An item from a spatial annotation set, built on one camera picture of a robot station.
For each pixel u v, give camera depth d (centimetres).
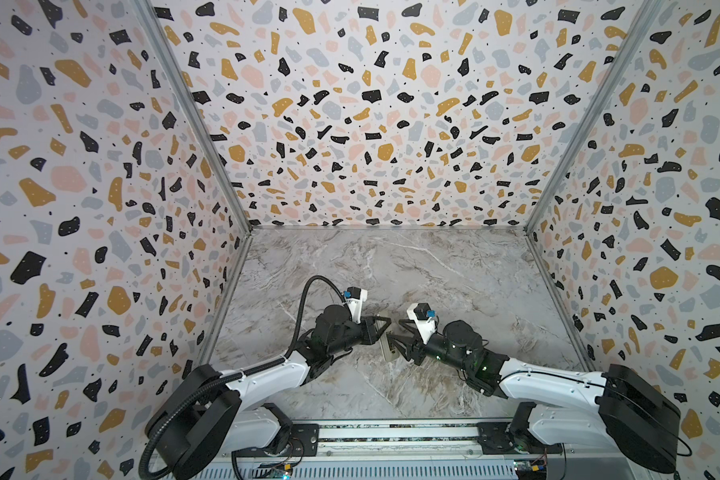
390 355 78
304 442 73
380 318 79
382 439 76
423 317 66
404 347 70
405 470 78
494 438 74
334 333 64
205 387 44
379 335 75
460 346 60
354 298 75
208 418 41
